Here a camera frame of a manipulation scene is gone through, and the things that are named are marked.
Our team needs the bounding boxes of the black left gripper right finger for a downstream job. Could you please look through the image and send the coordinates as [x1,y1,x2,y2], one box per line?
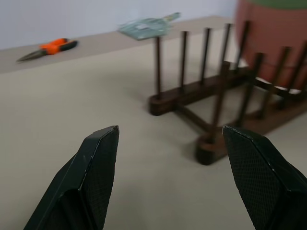
[222,124,307,230]

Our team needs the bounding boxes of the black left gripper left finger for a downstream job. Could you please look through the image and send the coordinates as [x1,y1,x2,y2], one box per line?
[23,125,120,230]

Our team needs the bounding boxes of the pink plate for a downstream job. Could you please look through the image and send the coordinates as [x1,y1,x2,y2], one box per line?
[234,0,307,91]

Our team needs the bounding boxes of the green plate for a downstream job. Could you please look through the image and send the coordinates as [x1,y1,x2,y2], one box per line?
[253,0,307,11]

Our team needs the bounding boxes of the dark wooden dish rack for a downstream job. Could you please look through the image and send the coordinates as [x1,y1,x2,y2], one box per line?
[148,21,307,166]

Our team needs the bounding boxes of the orange and black pliers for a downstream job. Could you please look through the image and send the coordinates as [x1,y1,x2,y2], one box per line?
[15,38,79,63]

